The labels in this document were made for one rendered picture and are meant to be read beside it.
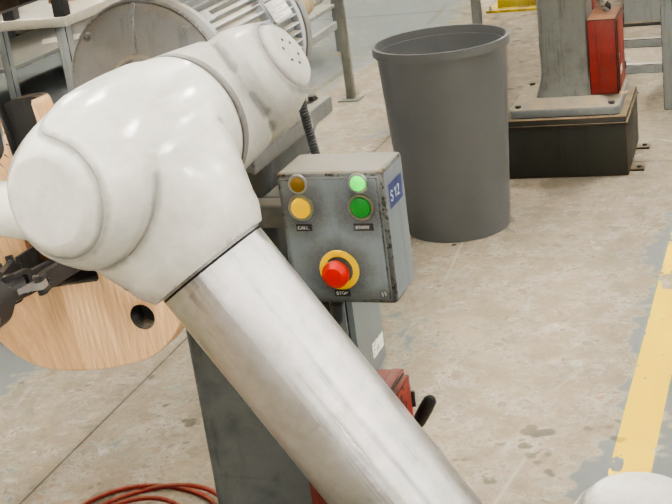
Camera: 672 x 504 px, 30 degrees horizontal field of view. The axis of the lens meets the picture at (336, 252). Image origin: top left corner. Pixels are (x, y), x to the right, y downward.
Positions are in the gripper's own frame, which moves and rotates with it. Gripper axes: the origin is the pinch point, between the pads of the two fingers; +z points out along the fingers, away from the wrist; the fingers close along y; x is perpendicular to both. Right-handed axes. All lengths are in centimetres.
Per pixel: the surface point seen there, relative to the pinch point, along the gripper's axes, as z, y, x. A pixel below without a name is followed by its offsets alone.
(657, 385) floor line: 172, 45, -112
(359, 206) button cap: 15.3, 39.7, -4.4
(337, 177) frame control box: 16.2, 37.3, 0.0
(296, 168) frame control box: 18.5, 30.5, 1.7
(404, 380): 53, 24, -49
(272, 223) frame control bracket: 26.0, 20.5, -8.0
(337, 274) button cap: 13.2, 34.6, -13.2
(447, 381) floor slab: 170, -12, -104
